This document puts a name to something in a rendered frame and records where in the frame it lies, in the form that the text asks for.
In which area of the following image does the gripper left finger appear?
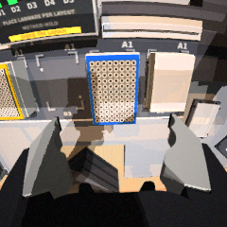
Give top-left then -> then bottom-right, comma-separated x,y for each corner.
0,116 -> 74,227

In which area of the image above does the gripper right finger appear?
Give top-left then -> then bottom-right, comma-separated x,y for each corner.
160,113 -> 227,227

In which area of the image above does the yellow tip rack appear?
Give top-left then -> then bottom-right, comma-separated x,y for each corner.
0,60 -> 37,119

